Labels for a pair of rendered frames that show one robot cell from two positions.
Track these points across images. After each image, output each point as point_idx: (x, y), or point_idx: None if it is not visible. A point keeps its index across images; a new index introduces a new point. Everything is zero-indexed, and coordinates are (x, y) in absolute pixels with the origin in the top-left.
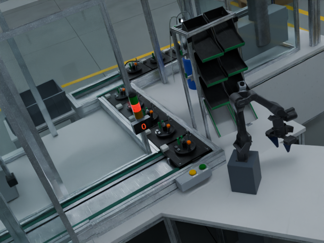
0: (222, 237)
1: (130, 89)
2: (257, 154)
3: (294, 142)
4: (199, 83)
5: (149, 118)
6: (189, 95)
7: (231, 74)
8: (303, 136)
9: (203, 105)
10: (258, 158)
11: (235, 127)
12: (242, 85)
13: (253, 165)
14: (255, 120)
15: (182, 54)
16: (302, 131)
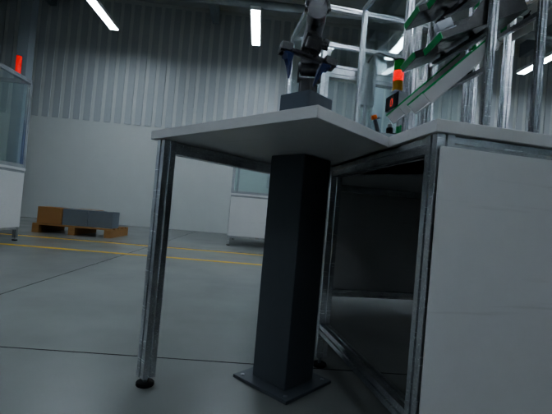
0: (320, 278)
1: (404, 54)
2: (305, 91)
3: (278, 49)
4: (430, 37)
5: (397, 93)
6: (466, 83)
7: (429, 2)
8: (435, 150)
9: (425, 78)
10: (305, 102)
11: (409, 109)
12: (435, 23)
13: (285, 94)
14: (430, 103)
15: (475, 6)
16: (428, 127)
